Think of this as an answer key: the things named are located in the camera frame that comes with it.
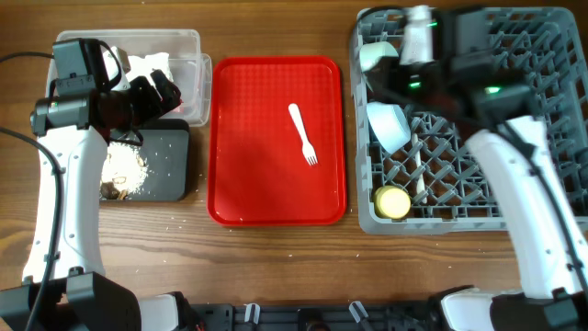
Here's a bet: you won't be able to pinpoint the light blue bowl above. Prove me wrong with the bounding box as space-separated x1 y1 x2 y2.
367 101 412 154

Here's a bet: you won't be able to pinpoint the green bowl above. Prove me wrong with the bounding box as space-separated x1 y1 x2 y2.
359 41 400 74

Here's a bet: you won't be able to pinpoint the cream plastic spoon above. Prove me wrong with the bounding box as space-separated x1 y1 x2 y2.
412 132 428 206

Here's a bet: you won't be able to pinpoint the yellow plastic cup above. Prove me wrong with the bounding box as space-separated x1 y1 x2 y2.
374 186 412 220

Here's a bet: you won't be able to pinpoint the pink plastic fork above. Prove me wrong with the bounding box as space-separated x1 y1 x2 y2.
288 103 318 166

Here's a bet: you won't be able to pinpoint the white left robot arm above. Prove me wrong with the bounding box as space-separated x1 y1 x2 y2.
1 39 199 330

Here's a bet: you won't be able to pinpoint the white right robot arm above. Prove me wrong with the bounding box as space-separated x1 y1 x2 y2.
358 6 587 330

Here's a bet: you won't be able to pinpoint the black food waste tray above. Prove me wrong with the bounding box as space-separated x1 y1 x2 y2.
99 119 190 201

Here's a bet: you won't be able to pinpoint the grey dishwasher rack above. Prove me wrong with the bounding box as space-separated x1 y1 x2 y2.
349 7 587 235

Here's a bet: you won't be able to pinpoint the red snack wrapper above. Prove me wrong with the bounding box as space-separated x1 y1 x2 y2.
171 104 183 114

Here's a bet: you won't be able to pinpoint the clear plastic bin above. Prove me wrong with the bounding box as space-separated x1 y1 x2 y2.
57 29 212 127

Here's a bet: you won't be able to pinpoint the crumpled white tissue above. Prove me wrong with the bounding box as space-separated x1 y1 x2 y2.
103 47 174 91

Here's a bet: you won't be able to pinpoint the rice and food scraps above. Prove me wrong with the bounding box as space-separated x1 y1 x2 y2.
100 143 149 200

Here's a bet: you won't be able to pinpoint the red serving tray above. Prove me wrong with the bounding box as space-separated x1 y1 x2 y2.
207 55 347 227

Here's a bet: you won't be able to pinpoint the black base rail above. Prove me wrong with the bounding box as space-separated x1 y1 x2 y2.
191 301 442 331

